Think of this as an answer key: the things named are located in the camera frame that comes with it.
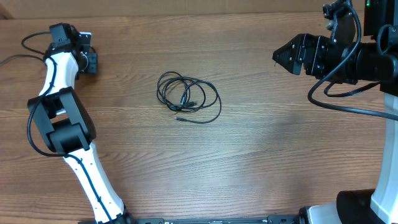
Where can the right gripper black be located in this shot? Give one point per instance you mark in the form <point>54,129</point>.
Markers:
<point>310,45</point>

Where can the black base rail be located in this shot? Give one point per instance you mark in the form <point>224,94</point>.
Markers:
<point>271,219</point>

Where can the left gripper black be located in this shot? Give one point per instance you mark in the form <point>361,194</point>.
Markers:
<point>92,68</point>

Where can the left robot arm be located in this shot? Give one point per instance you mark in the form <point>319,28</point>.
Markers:
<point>64,124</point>

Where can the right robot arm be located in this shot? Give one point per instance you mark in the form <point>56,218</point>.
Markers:
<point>356,50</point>

